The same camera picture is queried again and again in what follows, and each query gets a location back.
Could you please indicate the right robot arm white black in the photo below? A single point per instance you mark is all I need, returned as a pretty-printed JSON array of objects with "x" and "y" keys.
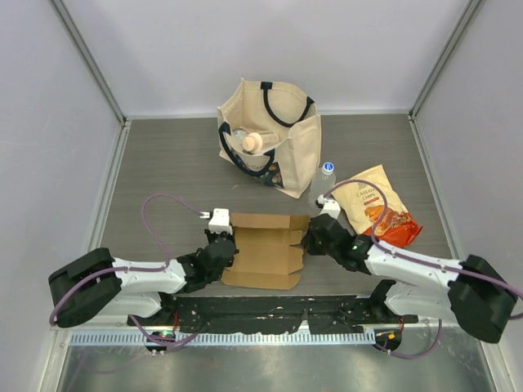
[{"x": 470, "y": 293}]

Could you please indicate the white slotted cable duct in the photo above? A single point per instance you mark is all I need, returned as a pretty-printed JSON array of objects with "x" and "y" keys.
[{"x": 301, "y": 337}]

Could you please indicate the white item in bag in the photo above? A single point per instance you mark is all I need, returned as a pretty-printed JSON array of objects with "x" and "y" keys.
[{"x": 240, "y": 133}]

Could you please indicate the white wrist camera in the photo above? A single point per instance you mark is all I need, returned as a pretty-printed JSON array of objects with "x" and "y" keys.
[
  {"x": 218, "y": 221},
  {"x": 328, "y": 206}
]

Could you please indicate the cassava chips snack bag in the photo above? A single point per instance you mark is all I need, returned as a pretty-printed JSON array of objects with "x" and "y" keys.
[{"x": 373, "y": 207}]

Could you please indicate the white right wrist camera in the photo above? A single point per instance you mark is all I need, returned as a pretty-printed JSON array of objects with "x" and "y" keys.
[{"x": 328, "y": 206}]

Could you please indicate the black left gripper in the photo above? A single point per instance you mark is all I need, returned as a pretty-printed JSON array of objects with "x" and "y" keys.
[{"x": 211, "y": 235}]

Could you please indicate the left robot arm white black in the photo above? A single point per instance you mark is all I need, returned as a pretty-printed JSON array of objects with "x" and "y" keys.
[{"x": 98, "y": 283}]

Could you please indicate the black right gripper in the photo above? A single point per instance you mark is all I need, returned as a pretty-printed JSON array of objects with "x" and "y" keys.
[{"x": 310, "y": 245}]

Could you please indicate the clear plastic water bottle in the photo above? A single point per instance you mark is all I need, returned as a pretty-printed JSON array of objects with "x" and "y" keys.
[{"x": 323, "y": 180}]

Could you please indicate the beige canvas tote bag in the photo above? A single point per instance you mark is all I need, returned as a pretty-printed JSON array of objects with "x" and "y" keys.
[{"x": 289, "y": 112}]

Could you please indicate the brown cardboard box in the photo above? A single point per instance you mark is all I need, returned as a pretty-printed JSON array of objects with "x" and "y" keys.
[{"x": 269, "y": 254}]

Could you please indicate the peach capped bottle in bag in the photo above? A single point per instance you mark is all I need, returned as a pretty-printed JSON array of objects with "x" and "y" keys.
[{"x": 255, "y": 142}]

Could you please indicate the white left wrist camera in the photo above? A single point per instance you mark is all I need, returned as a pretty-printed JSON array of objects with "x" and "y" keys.
[{"x": 218, "y": 221}]

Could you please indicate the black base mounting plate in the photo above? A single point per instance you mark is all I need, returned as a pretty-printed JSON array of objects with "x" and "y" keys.
[{"x": 271, "y": 314}]

